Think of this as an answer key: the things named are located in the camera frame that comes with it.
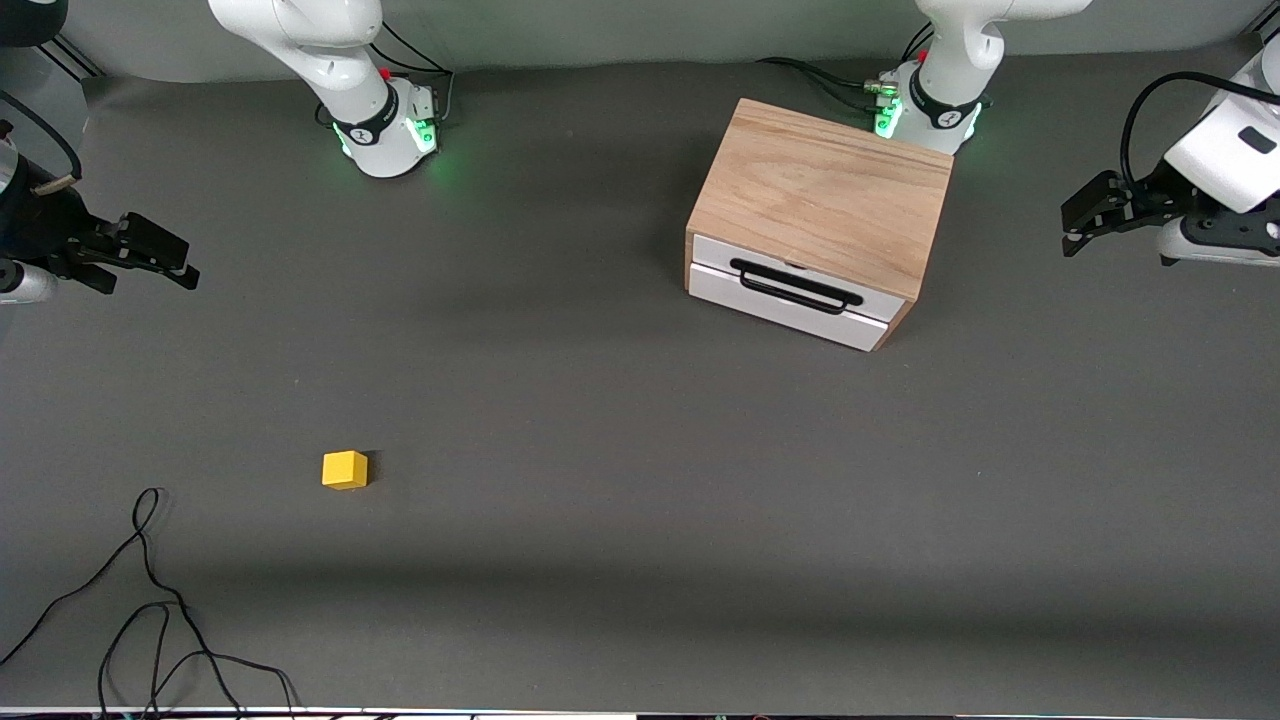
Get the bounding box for thin black loose cable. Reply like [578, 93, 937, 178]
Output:
[0, 487, 301, 720]

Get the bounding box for black left arm base cables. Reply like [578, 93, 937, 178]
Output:
[755, 24, 937, 111]

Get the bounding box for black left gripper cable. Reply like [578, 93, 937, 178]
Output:
[1120, 72, 1280, 199]

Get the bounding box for white drawer with black handle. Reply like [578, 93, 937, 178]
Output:
[688, 264, 894, 352]
[692, 234, 907, 323]

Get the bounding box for yellow cube block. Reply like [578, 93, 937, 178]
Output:
[322, 450, 369, 491]

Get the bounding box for wooden drawer cabinet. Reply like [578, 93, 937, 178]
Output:
[685, 98, 954, 352]

